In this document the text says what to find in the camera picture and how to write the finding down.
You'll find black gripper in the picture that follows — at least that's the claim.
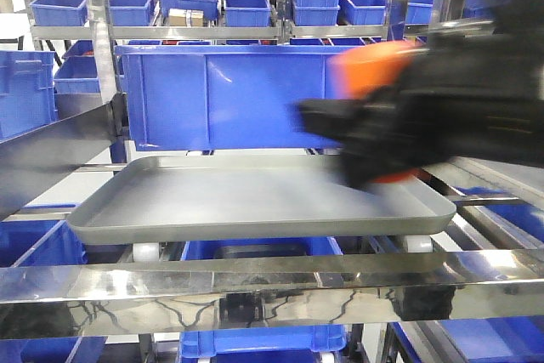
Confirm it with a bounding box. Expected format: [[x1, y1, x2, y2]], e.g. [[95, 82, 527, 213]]
[[294, 0, 543, 187]]

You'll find orange cylindrical capacitor 4680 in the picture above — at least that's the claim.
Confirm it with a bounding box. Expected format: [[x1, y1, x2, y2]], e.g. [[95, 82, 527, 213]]
[[326, 41, 425, 188]]

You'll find cardboard box on shelf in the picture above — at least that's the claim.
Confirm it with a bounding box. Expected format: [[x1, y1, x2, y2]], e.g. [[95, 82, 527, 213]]
[[167, 9, 205, 27]]

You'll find stainless steel shelf rack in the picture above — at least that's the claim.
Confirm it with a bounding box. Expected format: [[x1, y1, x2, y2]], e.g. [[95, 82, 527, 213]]
[[0, 0, 544, 363]]

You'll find blue bin upper centre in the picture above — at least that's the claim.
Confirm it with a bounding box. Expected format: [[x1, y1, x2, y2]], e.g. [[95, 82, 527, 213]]
[[224, 0, 271, 27]]

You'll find large blue plastic bin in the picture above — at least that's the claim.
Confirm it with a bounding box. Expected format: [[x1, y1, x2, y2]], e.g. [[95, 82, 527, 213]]
[[116, 45, 364, 151]]

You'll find blue bin below tray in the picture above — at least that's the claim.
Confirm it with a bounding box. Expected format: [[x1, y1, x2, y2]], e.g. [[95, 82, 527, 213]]
[[181, 236, 343, 261]]

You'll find grey metal tray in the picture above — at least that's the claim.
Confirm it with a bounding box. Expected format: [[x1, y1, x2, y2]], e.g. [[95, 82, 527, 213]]
[[67, 155, 456, 245]]

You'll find blue bin upper left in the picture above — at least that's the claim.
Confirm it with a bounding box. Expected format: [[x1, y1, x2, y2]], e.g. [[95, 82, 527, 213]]
[[31, 0, 88, 26]]

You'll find blue crate far left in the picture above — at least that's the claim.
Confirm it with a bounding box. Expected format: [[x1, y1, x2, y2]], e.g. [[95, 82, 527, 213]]
[[1, 50, 58, 140]]

